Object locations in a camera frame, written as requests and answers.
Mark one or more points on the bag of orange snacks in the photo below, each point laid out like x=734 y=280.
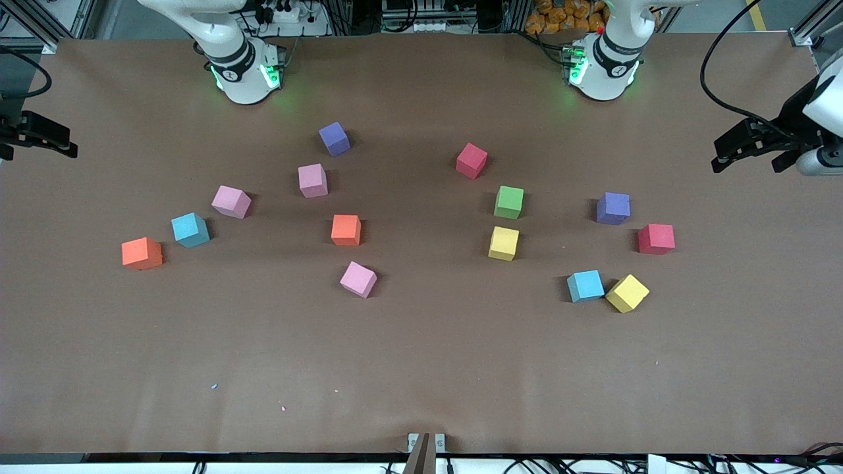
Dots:
x=560 y=16

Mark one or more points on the black equipment rack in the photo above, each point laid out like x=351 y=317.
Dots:
x=490 y=16

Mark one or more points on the purple foam cube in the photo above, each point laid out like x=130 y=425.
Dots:
x=334 y=139
x=613 y=208

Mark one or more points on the pink foam cube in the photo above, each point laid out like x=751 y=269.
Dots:
x=313 y=181
x=358 y=279
x=230 y=201

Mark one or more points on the small white power strip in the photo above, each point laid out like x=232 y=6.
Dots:
x=431 y=26

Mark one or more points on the aluminium frame profile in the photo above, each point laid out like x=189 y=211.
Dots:
x=805 y=36
x=33 y=23

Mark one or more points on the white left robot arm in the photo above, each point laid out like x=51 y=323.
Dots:
x=602 y=69

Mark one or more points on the large white power strip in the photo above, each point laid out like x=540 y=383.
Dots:
x=309 y=27

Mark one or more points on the orange foam cube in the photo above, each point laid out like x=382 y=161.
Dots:
x=141 y=253
x=346 y=230

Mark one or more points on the blue foam cube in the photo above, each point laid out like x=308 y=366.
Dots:
x=190 y=229
x=585 y=286

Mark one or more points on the yellow foam cube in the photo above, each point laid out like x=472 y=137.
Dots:
x=503 y=243
x=627 y=293

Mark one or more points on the green foam cube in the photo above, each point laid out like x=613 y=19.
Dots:
x=509 y=201

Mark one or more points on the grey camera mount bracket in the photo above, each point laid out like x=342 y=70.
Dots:
x=421 y=457

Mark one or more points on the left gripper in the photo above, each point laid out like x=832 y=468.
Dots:
x=792 y=119

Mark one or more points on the red foam cube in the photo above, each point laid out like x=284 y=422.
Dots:
x=471 y=160
x=656 y=238

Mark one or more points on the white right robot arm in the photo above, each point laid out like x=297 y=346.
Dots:
x=240 y=72

